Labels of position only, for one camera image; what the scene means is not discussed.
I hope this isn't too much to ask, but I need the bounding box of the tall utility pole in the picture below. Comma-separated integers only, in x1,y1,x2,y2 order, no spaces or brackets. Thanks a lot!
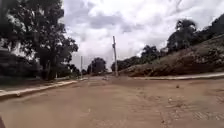
111,35,119,78

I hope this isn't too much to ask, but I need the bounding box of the round dark tree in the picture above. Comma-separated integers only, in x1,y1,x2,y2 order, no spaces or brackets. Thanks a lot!
87,57,108,76

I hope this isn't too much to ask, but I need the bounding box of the thin utility pole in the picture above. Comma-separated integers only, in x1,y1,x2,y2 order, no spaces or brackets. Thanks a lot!
80,55,84,79

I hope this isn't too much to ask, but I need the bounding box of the brown dirt road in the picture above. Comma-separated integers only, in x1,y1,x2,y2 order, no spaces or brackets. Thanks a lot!
0,75,224,128

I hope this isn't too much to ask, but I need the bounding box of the grassy earth embankment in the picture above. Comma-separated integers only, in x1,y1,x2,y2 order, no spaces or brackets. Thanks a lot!
119,33,224,78

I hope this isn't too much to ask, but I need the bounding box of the pale concrete kerb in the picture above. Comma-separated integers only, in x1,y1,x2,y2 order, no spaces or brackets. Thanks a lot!
0,77,88,100
136,72,224,81

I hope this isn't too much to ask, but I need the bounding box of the row of trees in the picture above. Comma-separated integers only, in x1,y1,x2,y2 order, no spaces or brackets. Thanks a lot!
111,13,224,72

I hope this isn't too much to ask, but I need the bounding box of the large dark tree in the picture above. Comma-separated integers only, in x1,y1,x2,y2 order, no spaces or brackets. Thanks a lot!
0,0,81,82

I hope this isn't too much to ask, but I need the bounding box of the dark verge ground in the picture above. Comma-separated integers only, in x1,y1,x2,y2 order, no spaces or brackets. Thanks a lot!
0,77,74,93

